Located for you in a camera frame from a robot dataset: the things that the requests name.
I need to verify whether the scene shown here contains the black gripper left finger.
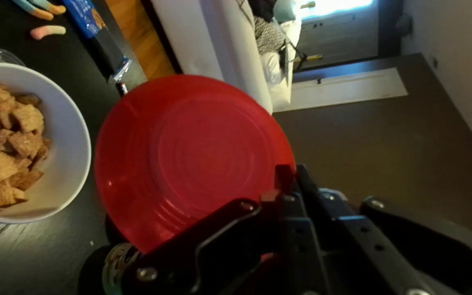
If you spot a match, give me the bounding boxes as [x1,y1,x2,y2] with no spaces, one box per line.
[119,162,314,295]

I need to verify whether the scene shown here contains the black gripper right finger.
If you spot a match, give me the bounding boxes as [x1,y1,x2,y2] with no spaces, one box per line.
[295,162,472,295]

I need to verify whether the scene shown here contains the red orange plastic bowl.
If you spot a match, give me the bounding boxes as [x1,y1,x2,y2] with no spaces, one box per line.
[93,74,296,255]

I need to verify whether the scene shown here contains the square cereal pieces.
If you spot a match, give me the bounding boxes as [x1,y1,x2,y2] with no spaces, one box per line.
[0,80,52,211]

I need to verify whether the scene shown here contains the white ceramic bowl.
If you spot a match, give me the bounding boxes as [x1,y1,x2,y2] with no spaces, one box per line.
[0,60,93,226]

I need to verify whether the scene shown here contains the white floor rug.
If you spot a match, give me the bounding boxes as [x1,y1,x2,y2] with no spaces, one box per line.
[272,65,409,114]

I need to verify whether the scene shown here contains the white sofa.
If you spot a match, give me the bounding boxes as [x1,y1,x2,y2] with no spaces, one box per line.
[150,0,303,114]

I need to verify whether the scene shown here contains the grey patterned throw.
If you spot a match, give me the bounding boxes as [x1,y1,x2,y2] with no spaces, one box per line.
[252,15,288,55]

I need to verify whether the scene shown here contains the dark door with window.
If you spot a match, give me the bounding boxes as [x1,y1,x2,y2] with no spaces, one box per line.
[295,0,383,72]

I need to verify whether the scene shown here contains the blue snack packet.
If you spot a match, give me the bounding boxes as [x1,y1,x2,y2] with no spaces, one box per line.
[60,0,134,83]

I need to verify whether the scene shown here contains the pink orange gummy worm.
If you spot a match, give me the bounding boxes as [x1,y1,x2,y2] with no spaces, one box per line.
[29,23,68,41]

